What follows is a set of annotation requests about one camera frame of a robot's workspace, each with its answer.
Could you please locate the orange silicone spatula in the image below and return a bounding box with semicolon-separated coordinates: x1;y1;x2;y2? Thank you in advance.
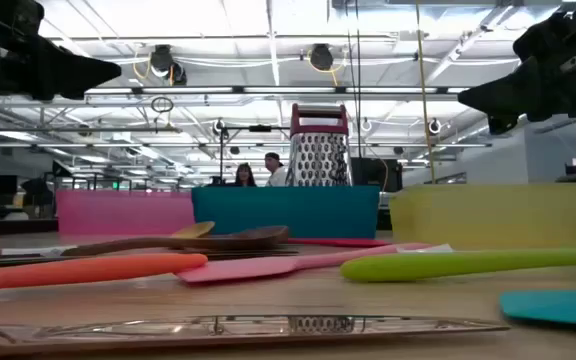
0;252;209;292

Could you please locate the blue silicone spatula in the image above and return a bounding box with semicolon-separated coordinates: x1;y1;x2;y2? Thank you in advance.
498;289;576;330

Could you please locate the dark wooden spoon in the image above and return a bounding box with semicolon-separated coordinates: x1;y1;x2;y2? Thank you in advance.
0;224;290;261

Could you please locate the pink silicone spatula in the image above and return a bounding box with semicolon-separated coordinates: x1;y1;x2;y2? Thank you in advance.
176;242;432;285

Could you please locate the black ceiling fixture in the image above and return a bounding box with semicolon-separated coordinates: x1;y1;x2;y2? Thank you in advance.
309;43;335;72
149;43;188;86

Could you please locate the black office chair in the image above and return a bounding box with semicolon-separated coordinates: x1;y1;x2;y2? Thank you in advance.
20;177;54;211

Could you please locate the yellow plastic bin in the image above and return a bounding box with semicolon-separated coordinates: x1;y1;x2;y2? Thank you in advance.
389;182;576;251

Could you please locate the pink plastic bin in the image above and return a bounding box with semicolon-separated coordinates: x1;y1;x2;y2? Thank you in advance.
56;189;197;236

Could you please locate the dark low table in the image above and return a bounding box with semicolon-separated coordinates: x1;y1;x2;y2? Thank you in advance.
0;217;59;236

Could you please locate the black monitor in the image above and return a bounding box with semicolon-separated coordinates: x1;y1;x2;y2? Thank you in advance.
352;157;403;194

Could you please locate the black tripod stand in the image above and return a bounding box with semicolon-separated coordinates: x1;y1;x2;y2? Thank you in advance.
216;118;292;187

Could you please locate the green silicone spoon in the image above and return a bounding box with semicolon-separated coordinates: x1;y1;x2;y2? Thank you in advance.
340;243;576;283

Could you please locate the small gold spoon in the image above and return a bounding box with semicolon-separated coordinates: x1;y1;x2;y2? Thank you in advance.
171;220;216;239

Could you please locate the person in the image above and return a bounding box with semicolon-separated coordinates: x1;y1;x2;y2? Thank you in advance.
234;162;258;188
263;151;288;188

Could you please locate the red-trimmed steel box grater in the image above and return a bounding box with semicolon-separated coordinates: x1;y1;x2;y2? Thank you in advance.
285;103;353;188

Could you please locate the red silicone spatula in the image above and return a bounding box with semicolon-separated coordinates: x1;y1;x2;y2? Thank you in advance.
287;237;392;249

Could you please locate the blue plastic bin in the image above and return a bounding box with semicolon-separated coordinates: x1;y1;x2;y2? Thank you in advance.
191;185;382;240

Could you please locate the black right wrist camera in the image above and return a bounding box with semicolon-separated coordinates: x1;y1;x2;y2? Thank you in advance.
511;8;576;64

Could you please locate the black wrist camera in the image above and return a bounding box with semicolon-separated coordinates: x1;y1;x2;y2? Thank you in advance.
0;0;45;36
511;8;576;64

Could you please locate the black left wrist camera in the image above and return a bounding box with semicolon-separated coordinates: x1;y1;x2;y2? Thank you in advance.
0;0;45;36

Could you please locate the black power cable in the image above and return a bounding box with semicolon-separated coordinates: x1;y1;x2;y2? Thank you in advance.
345;0;364;161

